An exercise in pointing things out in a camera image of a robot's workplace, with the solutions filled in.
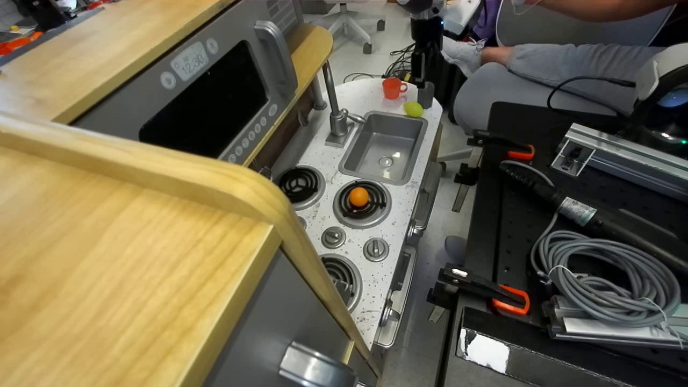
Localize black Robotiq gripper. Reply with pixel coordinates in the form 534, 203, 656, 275
408, 12, 447, 99

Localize grey toy block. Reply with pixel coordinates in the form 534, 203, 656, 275
418, 80, 436, 110

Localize orange toy cup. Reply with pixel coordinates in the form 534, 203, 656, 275
381, 76, 412, 102

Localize grey toy sink basin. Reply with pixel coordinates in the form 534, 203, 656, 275
338, 113, 430, 188

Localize purple cloth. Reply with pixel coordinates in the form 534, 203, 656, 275
469, 0, 504, 42

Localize white office chair base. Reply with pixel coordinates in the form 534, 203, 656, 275
326, 0, 390, 56

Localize silver toy faucet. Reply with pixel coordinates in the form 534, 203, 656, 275
319, 62, 359, 148

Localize person in grey trousers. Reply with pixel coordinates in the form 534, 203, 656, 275
439, 0, 688, 136

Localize orange ball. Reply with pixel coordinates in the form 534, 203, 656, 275
349, 185, 373, 210

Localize black toy stove burner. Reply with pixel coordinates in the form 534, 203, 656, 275
331, 179, 395, 231
277, 166, 330, 210
319, 255, 364, 314

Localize black perforated robot table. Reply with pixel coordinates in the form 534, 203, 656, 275
439, 99, 688, 387

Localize grey toy microwave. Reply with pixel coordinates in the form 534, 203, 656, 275
71, 0, 307, 169

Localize white label sticker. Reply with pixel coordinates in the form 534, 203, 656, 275
459, 328, 513, 374

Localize flat silver metal bar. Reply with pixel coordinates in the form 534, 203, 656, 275
542, 294, 688, 350

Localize wooden toy kitchen unit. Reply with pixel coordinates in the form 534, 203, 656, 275
0, 0, 447, 387

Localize red orange tool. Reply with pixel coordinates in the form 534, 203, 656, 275
0, 30, 46, 60

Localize black floor cables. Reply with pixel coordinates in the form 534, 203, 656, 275
343, 42, 418, 83

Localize black clamp orange handle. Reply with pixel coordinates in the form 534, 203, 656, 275
429, 265, 534, 319
469, 128, 537, 166

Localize thin black cable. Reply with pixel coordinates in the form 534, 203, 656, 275
547, 74, 641, 116

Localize black cylindrical cable connector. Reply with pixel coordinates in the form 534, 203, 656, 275
502, 160, 688, 275

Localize silver aluminium rail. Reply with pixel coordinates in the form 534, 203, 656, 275
550, 120, 688, 203

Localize coiled grey cable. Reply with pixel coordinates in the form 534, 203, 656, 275
529, 229, 685, 330

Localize silver door handle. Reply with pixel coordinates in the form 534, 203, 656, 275
277, 342, 358, 387

